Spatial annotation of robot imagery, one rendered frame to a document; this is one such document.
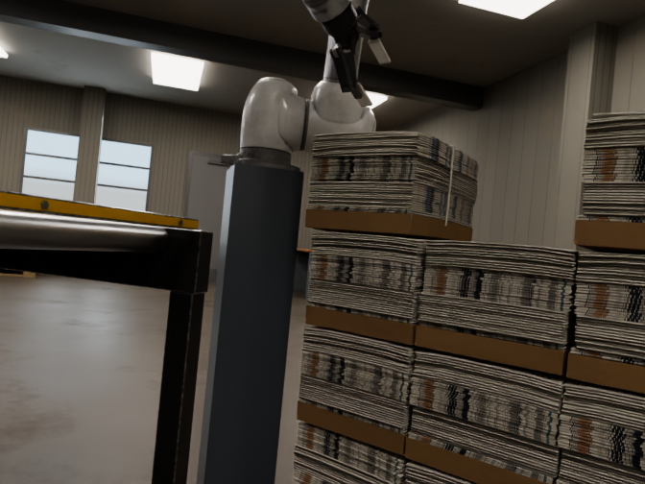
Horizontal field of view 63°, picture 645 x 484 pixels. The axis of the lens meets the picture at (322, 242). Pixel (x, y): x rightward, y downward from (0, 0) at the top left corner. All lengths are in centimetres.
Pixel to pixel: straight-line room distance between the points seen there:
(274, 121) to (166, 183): 759
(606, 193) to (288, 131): 88
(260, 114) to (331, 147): 35
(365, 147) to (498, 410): 62
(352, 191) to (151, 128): 809
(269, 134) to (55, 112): 796
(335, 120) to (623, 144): 81
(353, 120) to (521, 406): 91
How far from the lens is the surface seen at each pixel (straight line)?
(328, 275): 123
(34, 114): 942
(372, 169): 121
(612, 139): 103
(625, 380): 101
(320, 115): 156
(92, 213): 76
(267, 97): 156
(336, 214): 123
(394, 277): 113
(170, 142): 917
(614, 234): 100
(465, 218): 143
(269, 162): 152
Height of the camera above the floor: 79
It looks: level
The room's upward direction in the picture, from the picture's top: 5 degrees clockwise
